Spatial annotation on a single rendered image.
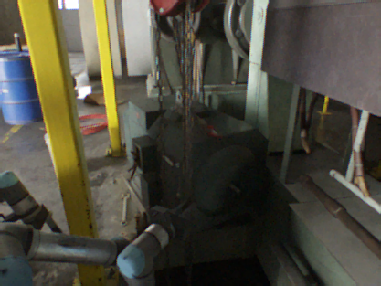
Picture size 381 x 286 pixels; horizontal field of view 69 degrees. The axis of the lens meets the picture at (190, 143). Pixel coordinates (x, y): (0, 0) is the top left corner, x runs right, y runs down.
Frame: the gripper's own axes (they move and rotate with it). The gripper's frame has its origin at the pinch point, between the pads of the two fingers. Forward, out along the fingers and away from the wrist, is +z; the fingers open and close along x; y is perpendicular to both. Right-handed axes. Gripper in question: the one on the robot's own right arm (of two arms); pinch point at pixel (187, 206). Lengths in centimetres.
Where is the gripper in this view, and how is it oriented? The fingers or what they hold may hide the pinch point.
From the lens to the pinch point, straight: 101.0
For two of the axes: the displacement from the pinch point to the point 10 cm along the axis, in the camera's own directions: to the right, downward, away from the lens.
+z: 5.2, -3.4, 7.8
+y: 0.0, 9.2, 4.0
